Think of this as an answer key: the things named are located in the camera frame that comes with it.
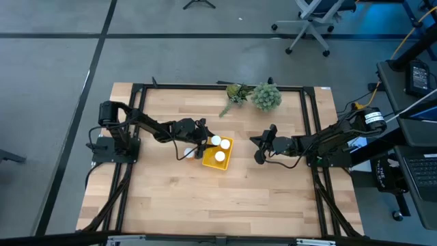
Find dark laptop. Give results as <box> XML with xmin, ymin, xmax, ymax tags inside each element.
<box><xmin>402</xmin><ymin>153</ymin><xmax>437</xmax><ymax>202</ymax></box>

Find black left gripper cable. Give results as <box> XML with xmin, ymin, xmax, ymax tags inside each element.
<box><xmin>169</xmin><ymin>131</ymin><xmax>201</xmax><ymax>161</ymax></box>

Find black desk beam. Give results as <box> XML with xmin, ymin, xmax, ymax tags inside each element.
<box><xmin>389</xmin><ymin>32</ymin><xmax>437</xmax><ymax>72</ymax></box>

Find yellow cable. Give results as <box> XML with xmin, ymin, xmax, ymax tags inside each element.
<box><xmin>354</xmin><ymin>5</ymin><xmax>437</xmax><ymax>110</ymax></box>

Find silver metal bracket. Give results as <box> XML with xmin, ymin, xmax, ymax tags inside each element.
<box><xmin>106</xmin><ymin>234</ymin><xmax>147</xmax><ymax>246</ymax></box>
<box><xmin>296</xmin><ymin>238</ymin><xmax>337</xmax><ymax>246</ymax></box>

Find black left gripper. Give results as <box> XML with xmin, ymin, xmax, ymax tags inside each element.
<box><xmin>170</xmin><ymin>118</ymin><xmax>216</xmax><ymax>160</ymax></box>

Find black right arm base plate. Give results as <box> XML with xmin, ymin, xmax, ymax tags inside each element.
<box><xmin>306</xmin><ymin>150</ymin><xmax>353</xmax><ymax>168</ymax></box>

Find dark grey side desk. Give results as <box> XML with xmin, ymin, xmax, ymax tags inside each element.
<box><xmin>376</xmin><ymin>59</ymin><xmax>437</xmax><ymax>230</ymax></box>

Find dark furniture leg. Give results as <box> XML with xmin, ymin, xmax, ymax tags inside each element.
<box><xmin>0</xmin><ymin>149</ymin><xmax>27</xmax><ymax>165</ymax></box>

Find black tripod foot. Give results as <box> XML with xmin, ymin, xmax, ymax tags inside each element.
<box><xmin>182</xmin><ymin>0</ymin><xmax>216</xmax><ymax>10</ymax></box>

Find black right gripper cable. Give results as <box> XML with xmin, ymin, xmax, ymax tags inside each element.
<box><xmin>264</xmin><ymin>148</ymin><xmax>310</xmax><ymax>170</ymax></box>

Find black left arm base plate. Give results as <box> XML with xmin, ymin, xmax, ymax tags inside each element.
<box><xmin>91</xmin><ymin>136</ymin><xmax>141</xmax><ymax>164</ymax></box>

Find round pale green plant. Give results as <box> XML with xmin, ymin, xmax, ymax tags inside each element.
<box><xmin>251</xmin><ymin>81</ymin><xmax>283</xmax><ymax>113</ymax></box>

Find black backpack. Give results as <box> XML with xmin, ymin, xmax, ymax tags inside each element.
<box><xmin>370</xmin><ymin>155</ymin><xmax>410</xmax><ymax>195</ymax></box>

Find black power adapter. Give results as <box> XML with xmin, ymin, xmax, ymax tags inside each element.
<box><xmin>405</xmin><ymin>60</ymin><xmax>432</xmax><ymax>98</ymax></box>

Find yellow plastic basket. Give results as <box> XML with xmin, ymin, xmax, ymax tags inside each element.
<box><xmin>201</xmin><ymin>135</ymin><xmax>235</xmax><ymax>172</ymax></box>

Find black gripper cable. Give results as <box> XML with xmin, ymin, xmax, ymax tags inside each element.
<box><xmin>169</xmin><ymin>131</ymin><xmax>201</xmax><ymax>161</ymax></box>
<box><xmin>264</xmin><ymin>148</ymin><xmax>310</xmax><ymax>170</ymax></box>

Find spiky green succulent plant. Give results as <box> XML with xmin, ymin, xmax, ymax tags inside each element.
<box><xmin>218</xmin><ymin>83</ymin><xmax>255</xmax><ymax>119</ymax></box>

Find grey office chair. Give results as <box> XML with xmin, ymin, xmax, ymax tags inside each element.
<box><xmin>271</xmin><ymin>0</ymin><xmax>358</xmax><ymax>58</ymax></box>

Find white cable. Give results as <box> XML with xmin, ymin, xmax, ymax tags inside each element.
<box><xmin>385</xmin><ymin>89</ymin><xmax>437</xmax><ymax>123</ymax></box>

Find black aluminium table frame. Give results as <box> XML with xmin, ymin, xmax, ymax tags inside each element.
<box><xmin>81</xmin><ymin>81</ymin><xmax>365</xmax><ymax>240</ymax></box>

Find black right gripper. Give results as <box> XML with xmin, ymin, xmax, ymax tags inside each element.
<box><xmin>249</xmin><ymin>124</ymin><xmax>298</xmax><ymax>165</ymax></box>

